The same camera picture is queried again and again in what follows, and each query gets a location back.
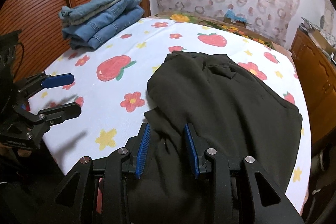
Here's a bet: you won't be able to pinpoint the black pants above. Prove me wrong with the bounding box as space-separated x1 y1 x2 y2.
127 51 302 223

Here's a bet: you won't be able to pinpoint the dark blue folded jeans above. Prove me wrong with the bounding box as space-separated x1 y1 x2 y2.
62 6 144 51

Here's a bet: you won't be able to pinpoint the white fruit-print bed sheet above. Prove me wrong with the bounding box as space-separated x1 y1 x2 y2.
29 18 311 211

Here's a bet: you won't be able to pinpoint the light blue folded jeans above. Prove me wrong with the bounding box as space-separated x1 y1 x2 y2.
59 0 142 27

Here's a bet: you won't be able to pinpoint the brown wooden sideboard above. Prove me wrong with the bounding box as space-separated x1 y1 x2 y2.
290 29 335 144

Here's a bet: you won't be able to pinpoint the cardboard box on sideboard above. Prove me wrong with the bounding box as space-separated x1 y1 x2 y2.
308 30 335 55

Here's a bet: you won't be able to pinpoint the floral bed blanket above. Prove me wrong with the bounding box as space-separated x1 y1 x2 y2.
153 11 276 50

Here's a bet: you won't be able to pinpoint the small box with blue cloth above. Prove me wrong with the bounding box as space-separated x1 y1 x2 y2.
224 9 247 27

